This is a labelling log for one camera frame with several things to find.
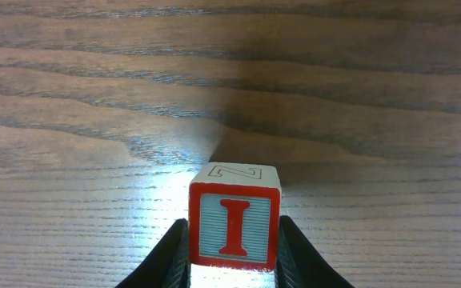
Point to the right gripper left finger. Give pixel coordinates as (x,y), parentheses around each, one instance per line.
(167,265)

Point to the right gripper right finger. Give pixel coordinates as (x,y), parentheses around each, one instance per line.
(299,264)

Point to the red letter I block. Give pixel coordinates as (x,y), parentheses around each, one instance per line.
(234,214)

